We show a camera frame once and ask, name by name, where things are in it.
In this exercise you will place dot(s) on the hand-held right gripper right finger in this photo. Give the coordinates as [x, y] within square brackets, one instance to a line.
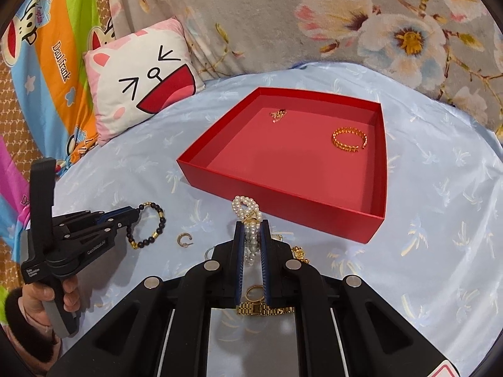
[265, 251]

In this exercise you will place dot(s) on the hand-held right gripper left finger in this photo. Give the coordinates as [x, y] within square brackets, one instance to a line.
[238, 251]

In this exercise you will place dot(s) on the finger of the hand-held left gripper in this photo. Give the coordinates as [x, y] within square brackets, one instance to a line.
[114, 212]
[123, 223]

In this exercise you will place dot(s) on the gold round pendant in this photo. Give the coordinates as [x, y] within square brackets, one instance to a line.
[300, 253]

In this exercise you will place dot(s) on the gold wrist watch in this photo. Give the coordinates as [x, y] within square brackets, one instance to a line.
[251, 310]

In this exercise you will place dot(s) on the red cardboard box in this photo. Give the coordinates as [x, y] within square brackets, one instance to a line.
[298, 153]

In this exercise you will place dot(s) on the person's left hand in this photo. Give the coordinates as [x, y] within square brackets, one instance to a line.
[33, 302]

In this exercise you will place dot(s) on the cartoon cat face pillow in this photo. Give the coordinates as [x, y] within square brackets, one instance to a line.
[129, 86]

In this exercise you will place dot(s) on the gold open bangle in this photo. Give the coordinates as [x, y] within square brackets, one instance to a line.
[338, 144]

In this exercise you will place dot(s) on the colourful striped cartoon sheet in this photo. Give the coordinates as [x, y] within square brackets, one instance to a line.
[47, 55]

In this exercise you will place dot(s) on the grey floral blanket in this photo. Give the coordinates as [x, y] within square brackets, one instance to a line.
[275, 19]

